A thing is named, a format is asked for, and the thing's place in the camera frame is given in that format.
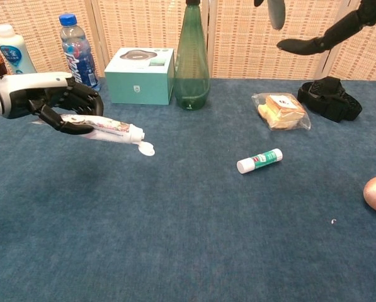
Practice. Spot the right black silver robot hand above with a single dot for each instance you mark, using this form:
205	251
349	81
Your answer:
316	44

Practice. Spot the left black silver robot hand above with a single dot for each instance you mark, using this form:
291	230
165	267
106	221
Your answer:
33	86

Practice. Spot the white floral toothpaste tube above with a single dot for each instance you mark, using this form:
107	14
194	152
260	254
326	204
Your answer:
112	129

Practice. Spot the blue-capped water bottle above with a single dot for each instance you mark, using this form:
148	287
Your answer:
77	53

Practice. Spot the white milk bottle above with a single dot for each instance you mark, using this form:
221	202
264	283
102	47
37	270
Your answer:
14	56

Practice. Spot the woven folding screen panel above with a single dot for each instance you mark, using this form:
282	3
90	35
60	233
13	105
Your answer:
33	15
364	56
137	22
238	37

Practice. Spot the bread in clear bag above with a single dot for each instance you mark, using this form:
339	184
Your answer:
282	111

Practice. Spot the teal white product box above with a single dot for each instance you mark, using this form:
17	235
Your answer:
137	85

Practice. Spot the green spray bottle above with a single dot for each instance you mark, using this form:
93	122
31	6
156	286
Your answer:
192	63

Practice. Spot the white green glue stick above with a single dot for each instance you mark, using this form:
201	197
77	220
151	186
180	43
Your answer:
259	161

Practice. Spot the blue table mat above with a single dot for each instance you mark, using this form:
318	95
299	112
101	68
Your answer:
175	220

